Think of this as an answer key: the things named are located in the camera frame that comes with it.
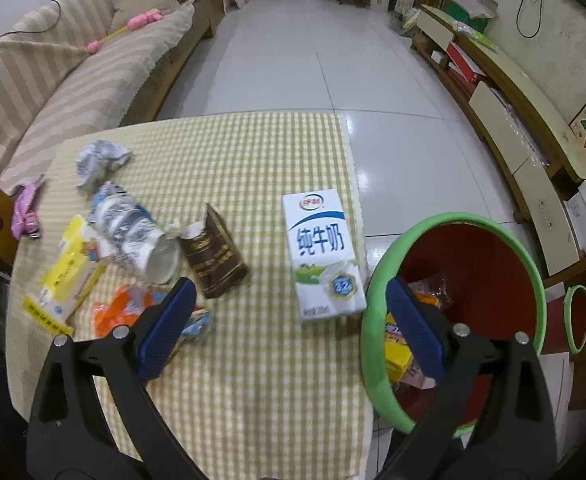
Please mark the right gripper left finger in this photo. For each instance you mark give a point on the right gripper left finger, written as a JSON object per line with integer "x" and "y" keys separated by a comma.
{"x": 68, "y": 434}

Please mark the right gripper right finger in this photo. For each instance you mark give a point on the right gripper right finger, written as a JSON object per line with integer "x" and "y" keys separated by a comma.
{"x": 514, "y": 435}

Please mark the pink plastic wrapper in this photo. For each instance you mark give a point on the pink plastic wrapper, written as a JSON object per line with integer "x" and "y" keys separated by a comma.
{"x": 24, "y": 220}

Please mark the yellow tissue pack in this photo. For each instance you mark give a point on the yellow tissue pack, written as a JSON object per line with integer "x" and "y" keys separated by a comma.
{"x": 68, "y": 281}

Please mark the yellow orange snack box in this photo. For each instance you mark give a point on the yellow orange snack box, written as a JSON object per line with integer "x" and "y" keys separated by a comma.
{"x": 397, "y": 354}

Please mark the white printed paper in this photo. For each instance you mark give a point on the white printed paper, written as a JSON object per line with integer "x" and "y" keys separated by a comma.
{"x": 96, "y": 161}

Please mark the patterned paper cup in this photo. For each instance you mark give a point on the patterned paper cup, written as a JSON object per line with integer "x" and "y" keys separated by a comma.
{"x": 130, "y": 237}

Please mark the orange plastic bag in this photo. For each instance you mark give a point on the orange plastic bag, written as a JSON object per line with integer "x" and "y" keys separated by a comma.
{"x": 128, "y": 303}

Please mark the white milk carton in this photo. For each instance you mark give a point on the white milk carton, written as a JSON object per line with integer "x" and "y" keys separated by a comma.
{"x": 326, "y": 272}

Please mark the brown cigarette pack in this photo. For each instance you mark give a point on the brown cigarette pack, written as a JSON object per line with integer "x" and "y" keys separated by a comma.
{"x": 212, "y": 255}

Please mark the green red trash bin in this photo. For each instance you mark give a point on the green red trash bin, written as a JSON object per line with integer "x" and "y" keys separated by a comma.
{"x": 493, "y": 285}

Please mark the checkered yellow tablecloth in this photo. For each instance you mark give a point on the checkered yellow tablecloth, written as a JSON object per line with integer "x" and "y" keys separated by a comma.
{"x": 263, "y": 393}

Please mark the small green red bin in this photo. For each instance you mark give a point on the small green red bin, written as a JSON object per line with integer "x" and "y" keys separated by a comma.
{"x": 574, "y": 307}

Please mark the striped beige sofa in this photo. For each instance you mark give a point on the striped beige sofa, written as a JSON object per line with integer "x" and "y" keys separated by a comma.
{"x": 52, "y": 90}

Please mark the pink toy wand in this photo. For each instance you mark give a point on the pink toy wand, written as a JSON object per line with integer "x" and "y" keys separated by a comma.
{"x": 136, "y": 22}

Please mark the long tv cabinet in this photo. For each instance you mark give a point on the long tv cabinet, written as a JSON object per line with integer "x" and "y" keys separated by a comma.
{"x": 538, "y": 155}

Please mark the green cardboard box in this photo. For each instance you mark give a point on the green cardboard box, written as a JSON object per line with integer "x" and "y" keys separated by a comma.
{"x": 474, "y": 13}

